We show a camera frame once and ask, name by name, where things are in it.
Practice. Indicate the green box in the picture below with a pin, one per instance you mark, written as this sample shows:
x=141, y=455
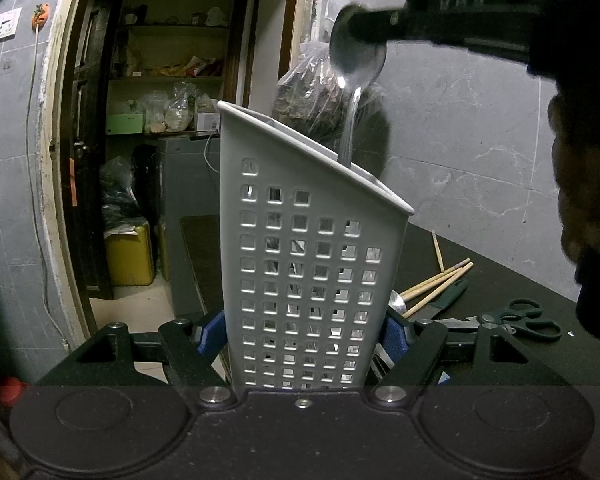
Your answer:
x=125, y=124

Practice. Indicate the person's right hand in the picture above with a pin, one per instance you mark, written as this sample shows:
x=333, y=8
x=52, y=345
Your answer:
x=580, y=185

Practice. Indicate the black plastic bag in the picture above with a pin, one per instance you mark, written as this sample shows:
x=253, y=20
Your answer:
x=120, y=195

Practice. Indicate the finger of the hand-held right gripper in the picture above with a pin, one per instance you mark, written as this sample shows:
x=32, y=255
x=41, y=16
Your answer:
x=375, y=25

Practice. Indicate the orange wall hook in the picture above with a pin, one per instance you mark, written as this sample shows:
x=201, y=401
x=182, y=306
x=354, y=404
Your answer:
x=41, y=15

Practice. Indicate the colourful snack packets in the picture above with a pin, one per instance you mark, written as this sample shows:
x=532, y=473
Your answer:
x=195, y=66

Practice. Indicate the small white box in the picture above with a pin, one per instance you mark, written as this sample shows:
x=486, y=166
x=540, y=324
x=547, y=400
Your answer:
x=207, y=121

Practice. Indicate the wooden shelf unit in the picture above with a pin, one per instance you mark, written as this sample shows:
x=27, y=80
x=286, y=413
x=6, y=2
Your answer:
x=175, y=50

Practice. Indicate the red capped jar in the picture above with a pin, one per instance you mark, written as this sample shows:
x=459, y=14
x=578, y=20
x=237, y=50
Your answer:
x=12, y=390

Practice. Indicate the yellow jerry can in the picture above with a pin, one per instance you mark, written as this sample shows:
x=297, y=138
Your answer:
x=130, y=260

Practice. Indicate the dark wooden door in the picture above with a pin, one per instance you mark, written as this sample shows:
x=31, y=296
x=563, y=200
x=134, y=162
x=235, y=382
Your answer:
x=87, y=210

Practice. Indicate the white perforated utensil holder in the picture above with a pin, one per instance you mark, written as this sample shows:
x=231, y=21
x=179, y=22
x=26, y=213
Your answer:
x=290, y=170

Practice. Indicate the clear empty plastic bag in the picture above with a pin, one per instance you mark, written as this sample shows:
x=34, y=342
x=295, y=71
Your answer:
x=337, y=0

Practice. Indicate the plastic bag with dark contents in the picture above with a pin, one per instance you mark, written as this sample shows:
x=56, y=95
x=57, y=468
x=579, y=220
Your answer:
x=305, y=105

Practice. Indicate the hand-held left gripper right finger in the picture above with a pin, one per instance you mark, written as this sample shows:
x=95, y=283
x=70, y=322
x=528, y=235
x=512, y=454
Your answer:
x=395, y=340

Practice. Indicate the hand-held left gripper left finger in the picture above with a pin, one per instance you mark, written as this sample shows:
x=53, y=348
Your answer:
x=211, y=337

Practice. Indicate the clear food bags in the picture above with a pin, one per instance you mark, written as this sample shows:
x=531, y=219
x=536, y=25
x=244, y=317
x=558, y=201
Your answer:
x=177, y=110

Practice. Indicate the white wall switch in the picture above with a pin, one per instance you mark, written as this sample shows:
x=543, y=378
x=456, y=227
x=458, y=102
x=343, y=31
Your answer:
x=2, y=25

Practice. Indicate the wooden chopstick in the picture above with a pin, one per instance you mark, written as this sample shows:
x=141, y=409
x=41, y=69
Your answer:
x=430, y=281
x=437, y=252
x=437, y=292
x=437, y=286

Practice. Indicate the cream door frame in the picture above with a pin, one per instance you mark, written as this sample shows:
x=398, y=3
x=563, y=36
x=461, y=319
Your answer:
x=54, y=210

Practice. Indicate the orange door poster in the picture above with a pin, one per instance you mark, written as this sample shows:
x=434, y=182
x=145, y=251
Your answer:
x=73, y=180

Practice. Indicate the grey cabinet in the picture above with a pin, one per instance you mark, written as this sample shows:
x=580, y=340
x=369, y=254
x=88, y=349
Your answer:
x=190, y=185

